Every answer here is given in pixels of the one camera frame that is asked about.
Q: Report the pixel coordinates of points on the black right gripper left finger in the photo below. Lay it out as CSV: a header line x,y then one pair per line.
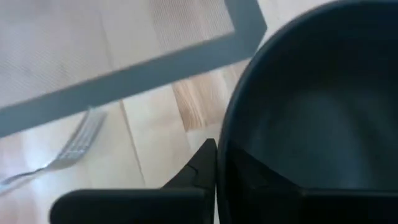
x,y
192,186

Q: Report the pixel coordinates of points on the silver metal fork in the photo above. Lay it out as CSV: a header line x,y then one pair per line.
x,y
77,143

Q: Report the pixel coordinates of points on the dark grey bowl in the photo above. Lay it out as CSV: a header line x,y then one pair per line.
x,y
326,77

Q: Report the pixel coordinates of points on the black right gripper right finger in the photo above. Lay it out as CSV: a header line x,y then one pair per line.
x,y
258,199

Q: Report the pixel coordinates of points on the grey bordered baking mat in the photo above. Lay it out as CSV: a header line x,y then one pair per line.
x,y
155,74

